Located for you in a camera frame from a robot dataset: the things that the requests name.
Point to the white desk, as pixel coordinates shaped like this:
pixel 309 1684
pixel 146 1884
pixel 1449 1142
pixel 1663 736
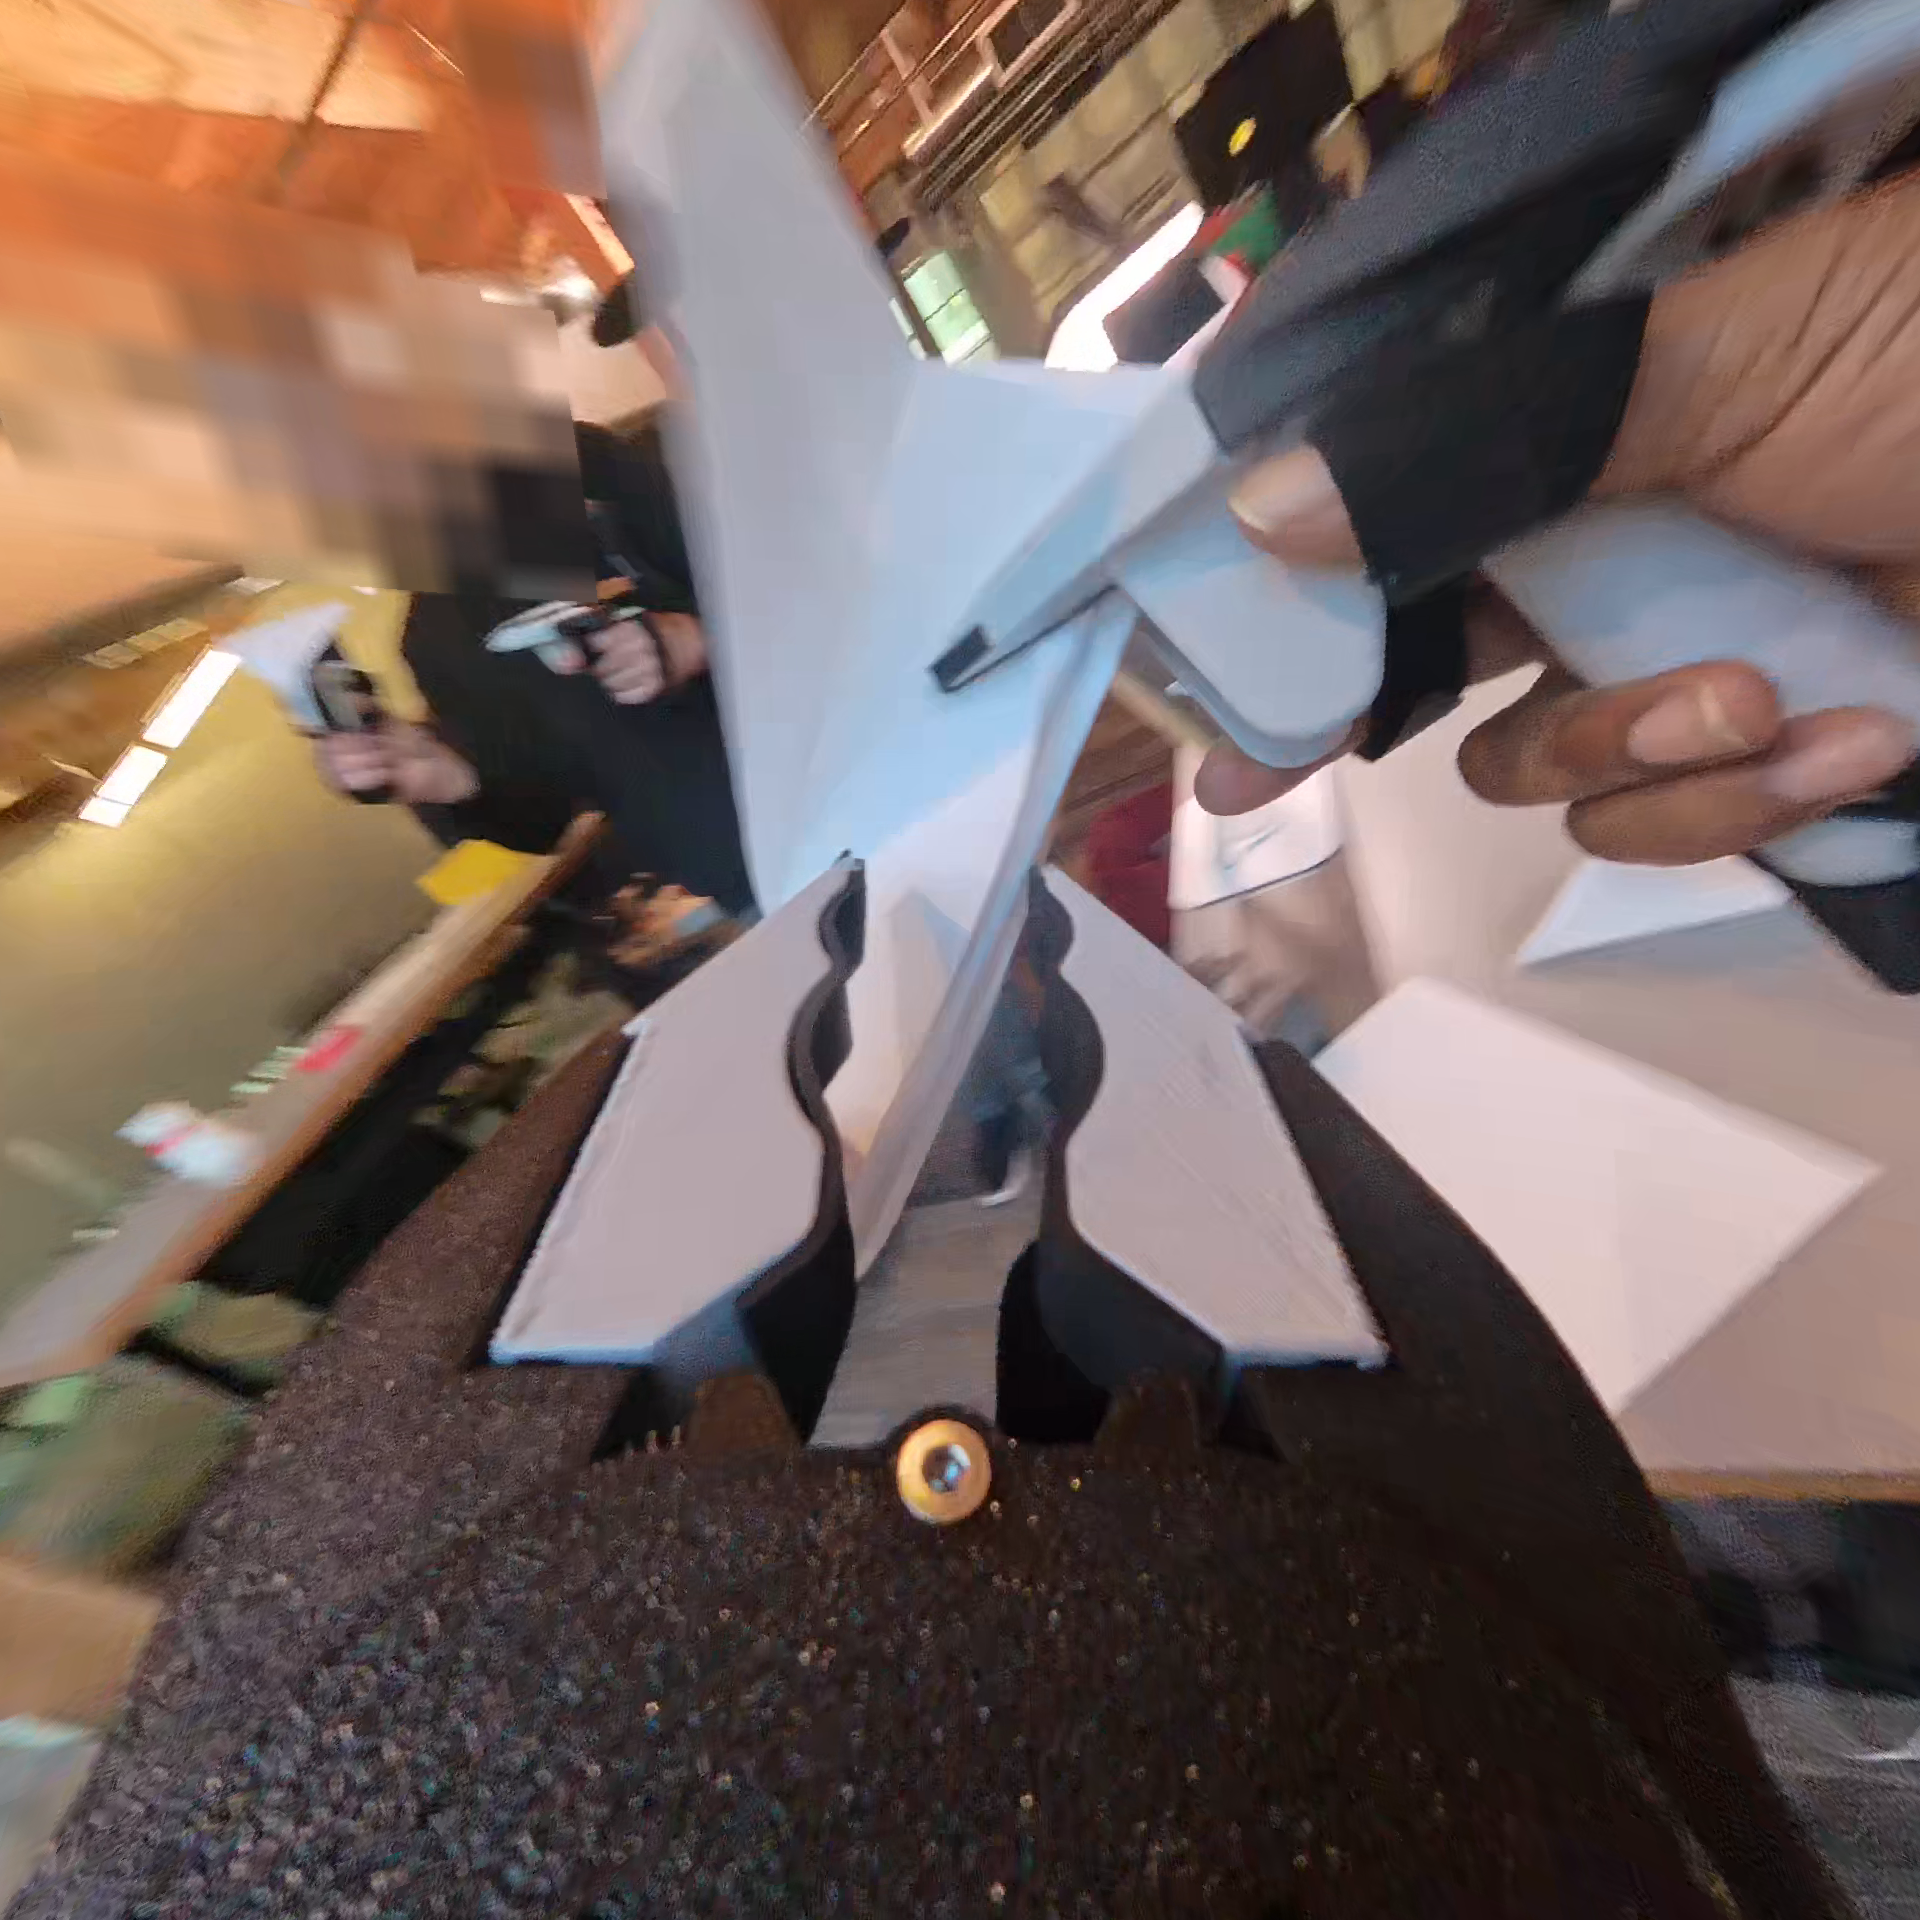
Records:
pixel 1801 1322

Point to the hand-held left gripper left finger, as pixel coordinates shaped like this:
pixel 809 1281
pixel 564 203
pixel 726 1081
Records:
pixel 673 1169

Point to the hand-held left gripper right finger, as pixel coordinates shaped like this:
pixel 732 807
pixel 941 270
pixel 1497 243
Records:
pixel 1199 1187

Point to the yellow paper note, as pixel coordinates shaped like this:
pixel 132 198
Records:
pixel 485 873

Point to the person's right hand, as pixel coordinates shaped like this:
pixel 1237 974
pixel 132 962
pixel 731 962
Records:
pixel 1801 389

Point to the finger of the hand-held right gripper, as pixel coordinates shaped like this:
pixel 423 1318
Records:
pixel 1262 661

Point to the white paper airplane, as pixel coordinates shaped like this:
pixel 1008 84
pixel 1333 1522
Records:
pixel 810 523

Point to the long wooden table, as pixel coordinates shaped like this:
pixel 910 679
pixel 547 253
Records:
pixel 302 1110

